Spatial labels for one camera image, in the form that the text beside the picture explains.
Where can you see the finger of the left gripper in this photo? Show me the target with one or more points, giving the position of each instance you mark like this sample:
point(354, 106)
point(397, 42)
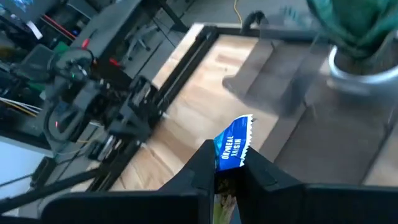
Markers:
point(138, 123)
point(130, 133)

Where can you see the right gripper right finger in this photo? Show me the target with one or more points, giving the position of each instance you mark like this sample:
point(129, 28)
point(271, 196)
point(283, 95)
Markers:
point(295, 205)

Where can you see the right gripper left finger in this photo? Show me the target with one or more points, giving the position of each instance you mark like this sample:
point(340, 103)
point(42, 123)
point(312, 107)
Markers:
point(155, 208)

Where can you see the dark blue granola bar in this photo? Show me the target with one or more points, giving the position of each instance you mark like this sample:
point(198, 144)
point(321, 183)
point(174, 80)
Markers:
point(231, 143)

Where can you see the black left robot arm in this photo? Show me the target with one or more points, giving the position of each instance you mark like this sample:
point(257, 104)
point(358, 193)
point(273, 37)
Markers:
point(71, 65)

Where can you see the white cardboard box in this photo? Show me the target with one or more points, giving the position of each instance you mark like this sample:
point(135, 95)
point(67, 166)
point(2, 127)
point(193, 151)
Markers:
point(18, 168)

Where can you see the white round plant pot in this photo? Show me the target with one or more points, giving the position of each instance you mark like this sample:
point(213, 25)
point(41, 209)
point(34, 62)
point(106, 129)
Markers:
point(357, 82)

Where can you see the green snake plant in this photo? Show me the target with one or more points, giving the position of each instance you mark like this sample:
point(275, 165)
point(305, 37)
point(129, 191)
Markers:
point(351, 25)

